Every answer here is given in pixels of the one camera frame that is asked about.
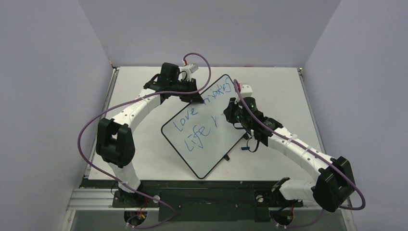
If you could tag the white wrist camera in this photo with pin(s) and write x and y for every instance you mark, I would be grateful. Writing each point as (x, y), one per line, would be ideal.
(187, 71)
(245, 90)

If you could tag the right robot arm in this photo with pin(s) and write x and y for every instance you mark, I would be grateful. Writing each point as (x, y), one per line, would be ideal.
(332, 178)

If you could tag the aluminium frame rail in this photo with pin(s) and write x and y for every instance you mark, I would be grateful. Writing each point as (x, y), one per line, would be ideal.
(89, 199)

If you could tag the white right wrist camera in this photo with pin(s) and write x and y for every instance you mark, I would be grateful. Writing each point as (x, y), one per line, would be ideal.
(245, 90)

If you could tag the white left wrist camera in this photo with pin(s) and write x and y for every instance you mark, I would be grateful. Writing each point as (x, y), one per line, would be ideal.
(187, 71)

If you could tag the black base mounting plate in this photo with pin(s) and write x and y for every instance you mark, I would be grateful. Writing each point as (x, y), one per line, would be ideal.
(257, 214)

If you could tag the black framed whiteboard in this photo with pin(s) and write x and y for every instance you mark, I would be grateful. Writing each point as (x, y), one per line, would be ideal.
(199, 133)

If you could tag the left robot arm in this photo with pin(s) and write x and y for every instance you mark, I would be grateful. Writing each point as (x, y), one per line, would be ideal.
(115, 142)

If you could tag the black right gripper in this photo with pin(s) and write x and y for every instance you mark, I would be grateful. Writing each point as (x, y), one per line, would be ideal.
(231, 110)

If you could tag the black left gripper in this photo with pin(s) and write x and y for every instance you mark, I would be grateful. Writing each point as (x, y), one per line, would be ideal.
(193, 97)

